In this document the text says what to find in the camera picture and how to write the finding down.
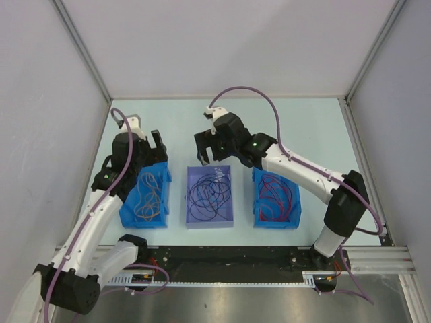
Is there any right blue bin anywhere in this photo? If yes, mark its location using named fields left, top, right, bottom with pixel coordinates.
left=252, top=168, right=302, bottom=229

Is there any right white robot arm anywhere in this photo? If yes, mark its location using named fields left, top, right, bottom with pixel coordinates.
left=194, top=108, right=368, bottom=270

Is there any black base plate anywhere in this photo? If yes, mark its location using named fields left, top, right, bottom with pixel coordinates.
left=122, top=246, right=350, bottom=283

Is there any left blue bin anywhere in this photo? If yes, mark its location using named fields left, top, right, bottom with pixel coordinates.
left=119, top=161, right=172, bottom=229

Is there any middle purple tray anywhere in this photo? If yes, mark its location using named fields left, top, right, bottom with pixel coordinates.
left=185, top=165, right=234, bottom=229

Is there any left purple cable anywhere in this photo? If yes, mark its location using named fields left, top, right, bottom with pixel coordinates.
left=42, top=107, right=171, bottom=323

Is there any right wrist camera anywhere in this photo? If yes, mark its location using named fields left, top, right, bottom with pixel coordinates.
left=203, top=106, right=228, bottom=135

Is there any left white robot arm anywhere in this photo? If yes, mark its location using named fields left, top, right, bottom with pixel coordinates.
left=34, top=130, right=168, bottom=315

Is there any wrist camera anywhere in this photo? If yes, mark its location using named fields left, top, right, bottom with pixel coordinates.
left=127, top=114, right=147, bottom=140
left=203, top=106, right=228, bottom=135

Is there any yellow orange wire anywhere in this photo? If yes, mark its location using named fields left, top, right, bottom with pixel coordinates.
left=133, top=188, right=164, bottom=223

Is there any dark blue wire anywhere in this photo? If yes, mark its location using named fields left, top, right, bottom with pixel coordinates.
left=188, top=173, right=233, bottom=211

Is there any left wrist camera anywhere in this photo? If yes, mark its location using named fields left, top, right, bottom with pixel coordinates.
left=127, top=114, right=147, bottom=140

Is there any blue bin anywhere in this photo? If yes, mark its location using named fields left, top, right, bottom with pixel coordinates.
left=252, top=168, right=302, bottom=229
left=119, top=161, right=172, bottom=229

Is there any grey wire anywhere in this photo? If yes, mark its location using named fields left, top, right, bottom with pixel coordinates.
left=187, top=173, right=232, bottom=223

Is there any slotted cable duct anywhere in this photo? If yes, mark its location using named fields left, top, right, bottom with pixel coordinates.
left=106, top=271, right=336, bottom=289

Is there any orange red wire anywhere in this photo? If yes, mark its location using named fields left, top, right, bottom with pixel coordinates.
left=259, top=181, right=293, bottom=223

